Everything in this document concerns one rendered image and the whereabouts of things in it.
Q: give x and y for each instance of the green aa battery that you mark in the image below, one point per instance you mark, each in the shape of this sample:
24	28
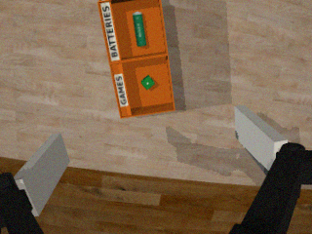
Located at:
139	29

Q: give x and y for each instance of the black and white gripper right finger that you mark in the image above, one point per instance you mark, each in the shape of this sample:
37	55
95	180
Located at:
272	208

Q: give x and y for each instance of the orange three-bin rack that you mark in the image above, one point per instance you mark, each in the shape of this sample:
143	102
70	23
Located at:
131	63

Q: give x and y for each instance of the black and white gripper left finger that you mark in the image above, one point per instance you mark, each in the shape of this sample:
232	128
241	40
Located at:
23	196

